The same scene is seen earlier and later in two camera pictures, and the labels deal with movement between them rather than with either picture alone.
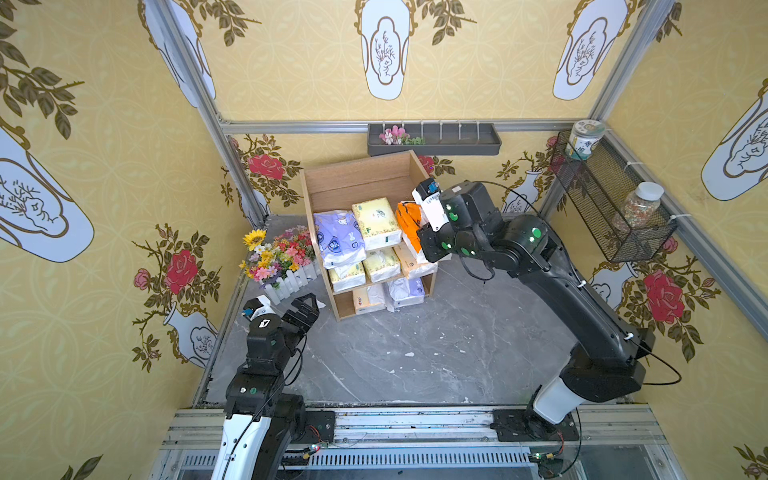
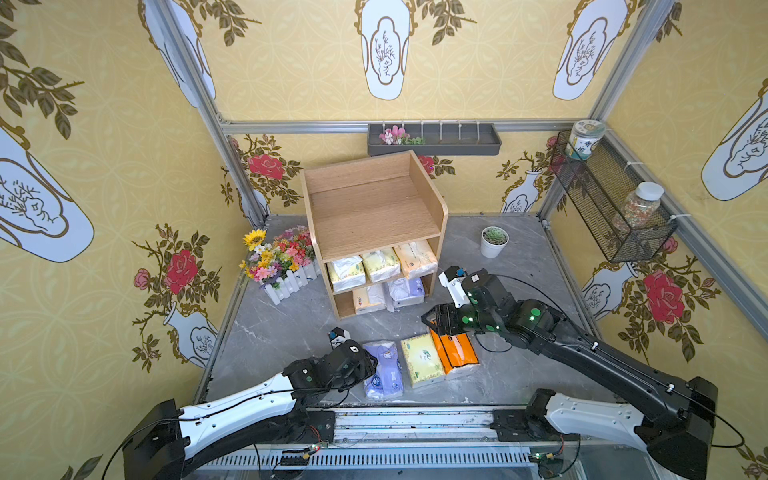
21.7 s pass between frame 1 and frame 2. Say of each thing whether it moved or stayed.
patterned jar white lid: stayed
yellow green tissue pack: moved
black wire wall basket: stayed
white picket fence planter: stayed
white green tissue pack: stayed
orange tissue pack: moved
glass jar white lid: stayed
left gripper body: moved
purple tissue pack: moved
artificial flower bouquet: stayed
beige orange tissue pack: stayed
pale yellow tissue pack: stayed
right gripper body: moved
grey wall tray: stayed
